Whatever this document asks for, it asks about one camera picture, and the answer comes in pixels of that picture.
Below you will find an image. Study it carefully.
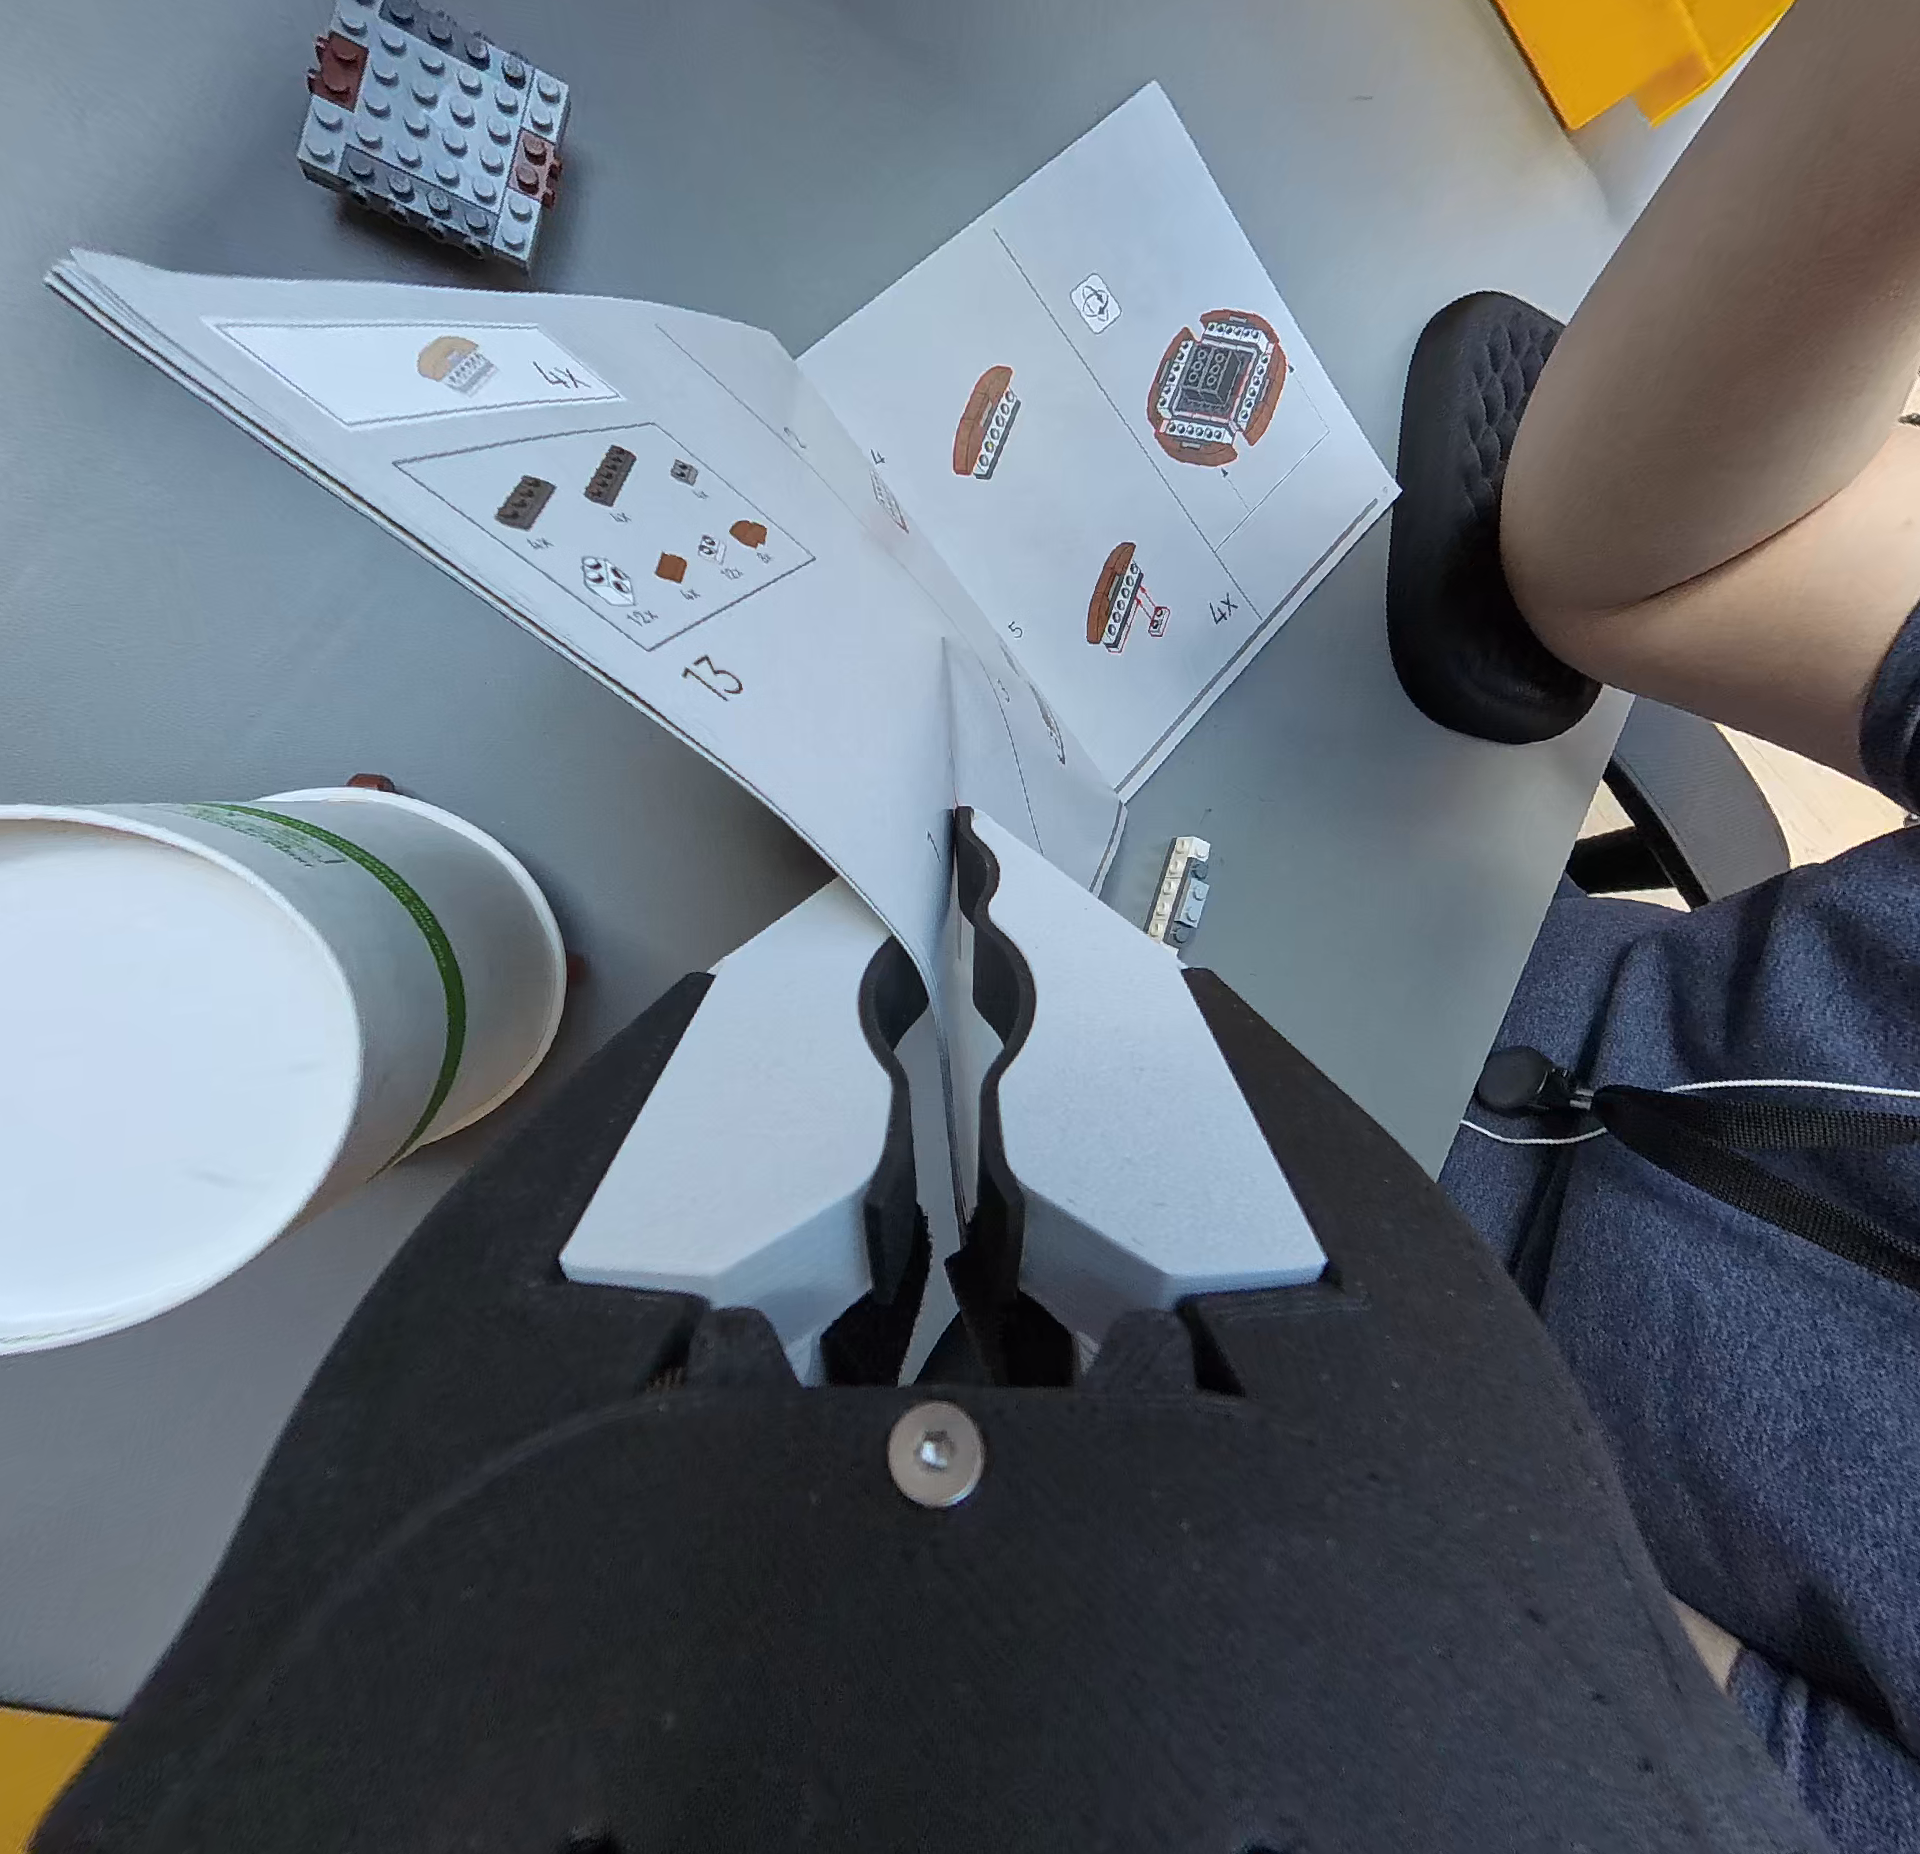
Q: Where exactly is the lego instruction booklet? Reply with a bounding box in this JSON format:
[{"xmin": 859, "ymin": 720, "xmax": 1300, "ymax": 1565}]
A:
[{"xmin": 44, "ymin": 81, "xmax": 1407, "ymax": 1382}]

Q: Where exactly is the small white grey lego assembly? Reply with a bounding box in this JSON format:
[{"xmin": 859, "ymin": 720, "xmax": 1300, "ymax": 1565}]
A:
[{"xmin": 1140, "ymin": 835, "xmax": 1216, "ymax": 943}]

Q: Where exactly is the white paper cup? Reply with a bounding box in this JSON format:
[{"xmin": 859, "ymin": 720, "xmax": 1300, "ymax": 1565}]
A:
[{"xmin": 0, "ymin": 789, "xmax": 570, "ymax": 1355}]

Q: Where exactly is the grey lego base plate assembly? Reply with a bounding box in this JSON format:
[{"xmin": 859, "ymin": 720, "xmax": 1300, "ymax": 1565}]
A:
[{"xmin": 295, "ymin": 0, "xmax": 572, "ymax": 272}]

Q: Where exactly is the person in blue shirt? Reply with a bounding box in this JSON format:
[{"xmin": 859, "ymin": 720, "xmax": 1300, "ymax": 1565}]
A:
[{"xmin": 1437, "ymin": 639, "xmax": 1920, "ymax": 1854}]

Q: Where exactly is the black strap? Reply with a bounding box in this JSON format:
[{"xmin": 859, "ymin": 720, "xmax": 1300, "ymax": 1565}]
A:
[{"xmin": 1476, "ymin": 1043, "xmax": 1920, "ymax": 1295}]

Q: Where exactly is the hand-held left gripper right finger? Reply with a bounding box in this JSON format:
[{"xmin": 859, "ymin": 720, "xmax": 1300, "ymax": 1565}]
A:
[{"xmin": 946, "ymin": 809, "xmax": 1334, "ymax": 1388}]

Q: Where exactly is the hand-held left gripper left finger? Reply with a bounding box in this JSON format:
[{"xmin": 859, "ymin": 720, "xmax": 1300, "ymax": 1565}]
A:
[{"xmin": 557, "ymin": 878, "xmax": 961, "ymax": 1388}]

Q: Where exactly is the black elbow rest pad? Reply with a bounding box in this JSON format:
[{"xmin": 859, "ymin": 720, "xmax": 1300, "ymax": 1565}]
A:
[{"xmin": 1387, "ymin": 290, "xmax": 1612, "ymax": 747}]

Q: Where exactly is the yellow plastic bin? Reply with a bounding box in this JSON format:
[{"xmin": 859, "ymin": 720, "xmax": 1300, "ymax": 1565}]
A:
[{"xmin": 1451, "ymin": 0, "xmax": 1849, "ymax": 134}]

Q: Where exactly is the grey office chair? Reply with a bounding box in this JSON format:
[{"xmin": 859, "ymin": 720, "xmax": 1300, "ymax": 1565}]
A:
[{"xmin": 1564, "ymin": 697, "xmax": 1796, "ymax": 913}]

